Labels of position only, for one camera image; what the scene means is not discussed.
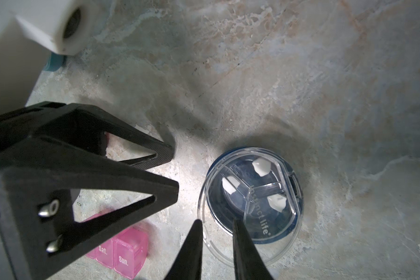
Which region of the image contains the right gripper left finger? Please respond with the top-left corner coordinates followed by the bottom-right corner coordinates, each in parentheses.
top-left (164, 219), bottom-right (203, 280)

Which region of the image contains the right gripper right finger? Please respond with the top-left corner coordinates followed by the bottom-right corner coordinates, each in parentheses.
top-left (233, 219), bottom-right (273, 280)

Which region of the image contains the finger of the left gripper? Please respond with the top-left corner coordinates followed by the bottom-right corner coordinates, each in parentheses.
top-left (0, 101), bottom-right (174, 170)
top-left (0, 136), bottom-right (179, 280)

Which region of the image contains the pink pillbox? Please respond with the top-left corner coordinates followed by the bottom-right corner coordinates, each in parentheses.
top-left (86, 226), bottom-right (149, 280)

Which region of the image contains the dark round pillbox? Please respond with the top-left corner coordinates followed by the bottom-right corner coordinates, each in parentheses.
top-left (197, 147), bottom-right (304, 267)

